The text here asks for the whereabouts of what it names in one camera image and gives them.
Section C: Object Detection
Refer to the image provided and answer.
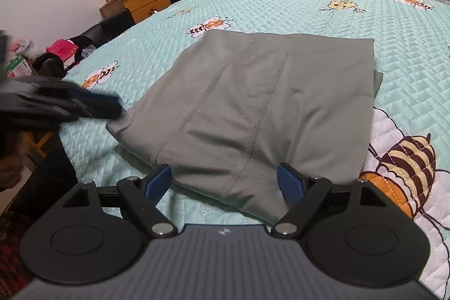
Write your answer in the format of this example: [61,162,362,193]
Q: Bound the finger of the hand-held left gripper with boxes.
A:
[70,91,123,119]

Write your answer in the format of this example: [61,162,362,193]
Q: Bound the green white box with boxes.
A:
[3,54,34,78]

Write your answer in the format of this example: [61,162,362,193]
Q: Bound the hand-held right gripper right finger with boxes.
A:
[271,163,387,238]

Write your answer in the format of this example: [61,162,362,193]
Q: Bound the pink box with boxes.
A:
[46,39,80,62]

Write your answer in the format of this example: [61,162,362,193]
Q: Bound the person's left hand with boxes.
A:
[0,149,23,191]

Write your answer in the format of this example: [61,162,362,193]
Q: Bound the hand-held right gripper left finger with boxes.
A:
[61,164,177,238]

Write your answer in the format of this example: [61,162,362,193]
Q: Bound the bee print quilted blanket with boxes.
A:
[58,0,450,300]

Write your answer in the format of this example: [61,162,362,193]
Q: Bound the person's plaid pants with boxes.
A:
[0,210,36,287]

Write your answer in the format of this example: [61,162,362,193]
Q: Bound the grey t-shirt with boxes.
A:
[105,30,384,227]

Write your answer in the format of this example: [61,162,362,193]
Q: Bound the black bag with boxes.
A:
[33,52,67,80]

